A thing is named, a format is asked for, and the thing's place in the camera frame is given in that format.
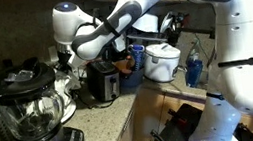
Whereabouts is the black metal bar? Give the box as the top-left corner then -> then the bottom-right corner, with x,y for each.
179,21 -> 219,45

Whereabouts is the white cloth towel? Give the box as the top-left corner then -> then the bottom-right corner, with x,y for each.
52,67 -> 83,95

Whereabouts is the blue soap bottle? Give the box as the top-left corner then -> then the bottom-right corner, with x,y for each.
180,47 -> 208,90

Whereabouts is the white round plate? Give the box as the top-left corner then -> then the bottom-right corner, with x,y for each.
58,97 -> 79,124

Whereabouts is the white rice cooker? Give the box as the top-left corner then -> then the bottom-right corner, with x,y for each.
139,39 -> 186,86

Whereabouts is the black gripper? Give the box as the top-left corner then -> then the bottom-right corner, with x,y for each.
56,50 -> 75,75

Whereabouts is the white wall outlet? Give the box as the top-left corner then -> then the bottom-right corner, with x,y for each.
47,44 -> 60,64

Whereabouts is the black toaster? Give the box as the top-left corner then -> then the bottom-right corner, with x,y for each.
84,57 -> 124,105

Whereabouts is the black toaster cable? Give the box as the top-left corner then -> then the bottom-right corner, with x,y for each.
80,96 -> 116,112

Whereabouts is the black robot stand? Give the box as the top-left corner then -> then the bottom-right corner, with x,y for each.
133,92 -> 253,141

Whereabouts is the wooden lower cabinet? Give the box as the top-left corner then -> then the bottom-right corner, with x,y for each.
99,80 -> 216,141

